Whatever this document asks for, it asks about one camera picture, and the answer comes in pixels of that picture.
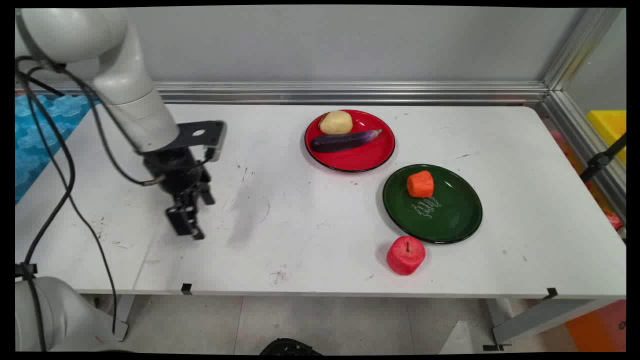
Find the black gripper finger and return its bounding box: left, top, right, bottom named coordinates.
left=165, top=190, right=206, bottom=241
left=196, top=170, right=217, bottom=207

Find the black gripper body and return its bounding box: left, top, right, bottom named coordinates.
left=143, top=146, right=213, bottom=202

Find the orange toy carrot chunk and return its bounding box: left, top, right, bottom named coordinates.
left=406, top=170, right=435, bottom=199

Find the grey slim table leg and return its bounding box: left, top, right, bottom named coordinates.
left=113, top=294, right=137, bottom=343

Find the blue patterned mat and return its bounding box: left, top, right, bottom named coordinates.
left=15, top=94, right=101, bottom=203

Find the yellow toy potato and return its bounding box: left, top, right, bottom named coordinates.
left=318, top=110, right=354, bottom=136

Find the purple toy eggplant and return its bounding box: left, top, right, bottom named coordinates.
left=310, top=128, right=384, bottom=154

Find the black round floor object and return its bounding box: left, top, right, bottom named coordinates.
left=259, top=338, right=323, bottom=356

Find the red round plate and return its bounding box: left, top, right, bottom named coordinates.
left=304, top=109, right=397, bottom=174

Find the red toy apple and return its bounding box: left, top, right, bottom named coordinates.
left=386, top=236, right=427, bottom=277

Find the green round plate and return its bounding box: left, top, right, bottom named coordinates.
left=382, top=163, right=484, bottom=245

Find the grey angled table leg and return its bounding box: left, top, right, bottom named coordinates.
left=491, top=298, right=617, bottom=346

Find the black stand clamp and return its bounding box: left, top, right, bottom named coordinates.
left=579, top=132, right=627, bottom=184

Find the yellow plastic box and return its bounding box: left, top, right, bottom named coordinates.
left=586, top=109, right=627, bottom=167

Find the orange floor box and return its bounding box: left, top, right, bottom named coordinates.
left=564, top=299, right=627, bottom=352

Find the black wrist camera mount plate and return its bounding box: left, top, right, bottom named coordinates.
left=174, top=120, right=227, bottom=164

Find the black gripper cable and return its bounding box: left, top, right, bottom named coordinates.
left=47, top=62, right=166, bottom=187

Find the thin black cable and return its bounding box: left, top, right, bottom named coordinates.
left=22, top=95, right=119, bottom=336

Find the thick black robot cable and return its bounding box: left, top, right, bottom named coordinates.
left=15, top=56, right=77, bottom=353

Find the horizontal aluminium frame rail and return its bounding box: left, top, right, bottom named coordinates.
left=15, top=81, right=550, bottom=105

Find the side aluminium frame rail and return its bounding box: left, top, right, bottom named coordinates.
left=536, top=90, right=627, bottom=223

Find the upright aluminium frame post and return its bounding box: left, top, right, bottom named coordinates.
left=542, top=7, right=623, bottom=92

